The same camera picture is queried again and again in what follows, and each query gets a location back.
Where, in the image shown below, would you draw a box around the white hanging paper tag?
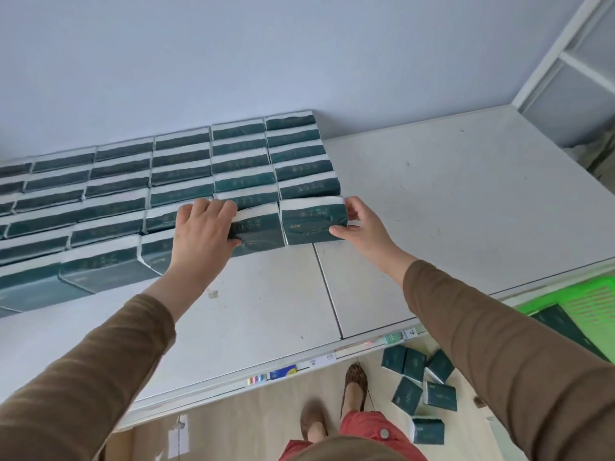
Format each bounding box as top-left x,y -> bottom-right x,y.
167,415 -> 191,459

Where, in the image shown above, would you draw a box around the brown patterned flat shoe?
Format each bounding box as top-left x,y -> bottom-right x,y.
340,363 -> 369,419
300,402 -> 328,442

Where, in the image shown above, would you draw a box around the person's right hand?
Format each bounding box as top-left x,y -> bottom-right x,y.
330,196 -> 410,272

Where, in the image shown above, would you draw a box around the bright green plastic basket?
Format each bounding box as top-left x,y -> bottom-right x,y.
515,275 -> 615,364

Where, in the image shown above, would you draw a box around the scattered loose tissue packs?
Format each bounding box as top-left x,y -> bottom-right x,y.
381,344 -> 458,446

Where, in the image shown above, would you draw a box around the rows of shelved tissue packs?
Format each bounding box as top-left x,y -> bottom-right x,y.
0,110 -> 343,318

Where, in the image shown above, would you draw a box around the brown long-sleeved top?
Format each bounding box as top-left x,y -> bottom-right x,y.
303,436 -> 409,461

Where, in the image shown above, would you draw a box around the person's left hand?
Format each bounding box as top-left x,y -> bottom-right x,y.
169,198 -> 243,284

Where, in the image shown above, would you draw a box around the white metal shelving frame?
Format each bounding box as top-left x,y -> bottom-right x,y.
511,0 -> 615,150

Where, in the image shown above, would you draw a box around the red shorts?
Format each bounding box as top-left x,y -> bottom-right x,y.
279,410 -> 429,461

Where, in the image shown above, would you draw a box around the person's left forearm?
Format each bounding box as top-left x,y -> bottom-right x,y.
0,256 -> 232,461

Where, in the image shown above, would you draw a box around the person's right forearm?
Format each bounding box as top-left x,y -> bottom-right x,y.
382,251 -> 615,461

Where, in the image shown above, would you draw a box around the dark green tissue packet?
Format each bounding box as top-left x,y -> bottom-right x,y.
530,304 -> 612,363
279,196 -> 349,247
229,202 -> 285,258

